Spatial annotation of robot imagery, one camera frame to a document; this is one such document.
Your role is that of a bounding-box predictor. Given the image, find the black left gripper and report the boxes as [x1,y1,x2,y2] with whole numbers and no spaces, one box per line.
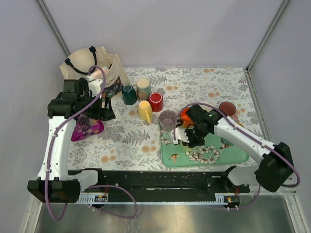
[78,91,115,121]

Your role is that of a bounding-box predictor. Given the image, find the orange mug black handle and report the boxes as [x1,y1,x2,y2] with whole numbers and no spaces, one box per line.
[177,107,193,128]

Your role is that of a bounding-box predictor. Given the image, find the lilac mug black handle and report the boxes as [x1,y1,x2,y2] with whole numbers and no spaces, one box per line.
[159,110,182,132]

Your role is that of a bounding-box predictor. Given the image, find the yellow mug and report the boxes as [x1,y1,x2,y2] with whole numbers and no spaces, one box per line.
[138,100,152,124]

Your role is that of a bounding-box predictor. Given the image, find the tall pink floral mug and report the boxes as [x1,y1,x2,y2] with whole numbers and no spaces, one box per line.
[219,101,239,122]

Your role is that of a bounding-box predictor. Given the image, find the red mug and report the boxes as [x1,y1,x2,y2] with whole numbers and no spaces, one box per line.
[148,92,164,112]

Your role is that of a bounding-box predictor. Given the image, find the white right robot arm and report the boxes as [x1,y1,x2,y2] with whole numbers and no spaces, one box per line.
[184,104,297,192]

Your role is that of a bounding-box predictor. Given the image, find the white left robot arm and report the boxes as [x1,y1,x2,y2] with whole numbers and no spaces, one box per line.
[27,78,115,203]

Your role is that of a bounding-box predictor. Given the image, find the dark green mug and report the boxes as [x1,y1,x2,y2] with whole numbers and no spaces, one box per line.
[122,84,137,105]

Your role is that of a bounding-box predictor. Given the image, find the cream floral mug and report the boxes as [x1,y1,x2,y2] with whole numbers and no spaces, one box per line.
[137,78,151,101]

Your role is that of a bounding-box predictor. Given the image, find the purple snack packet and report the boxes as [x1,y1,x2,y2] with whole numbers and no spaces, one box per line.
[71,114,104,142]

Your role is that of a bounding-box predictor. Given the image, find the green hummingbird tray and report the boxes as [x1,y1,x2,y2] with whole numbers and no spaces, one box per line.
[158,125,249,168]

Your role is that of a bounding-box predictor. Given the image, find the beige canvas tote bag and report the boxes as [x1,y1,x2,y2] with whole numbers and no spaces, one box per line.
[60,46,130,97]

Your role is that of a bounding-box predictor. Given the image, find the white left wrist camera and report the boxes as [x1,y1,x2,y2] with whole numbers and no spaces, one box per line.
[86,75,103,97]

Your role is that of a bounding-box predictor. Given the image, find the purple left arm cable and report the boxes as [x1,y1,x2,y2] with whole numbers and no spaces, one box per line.
[43,65,138,221]

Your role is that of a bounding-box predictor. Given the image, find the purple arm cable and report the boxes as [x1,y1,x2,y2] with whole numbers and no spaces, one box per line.
[173,102,301,211]
[43,65,138,221]

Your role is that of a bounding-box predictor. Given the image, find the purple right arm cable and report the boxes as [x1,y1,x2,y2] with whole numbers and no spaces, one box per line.
[173,102,301,211]

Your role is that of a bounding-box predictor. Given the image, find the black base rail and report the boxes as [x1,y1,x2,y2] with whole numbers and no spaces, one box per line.
[68,166,250,203]

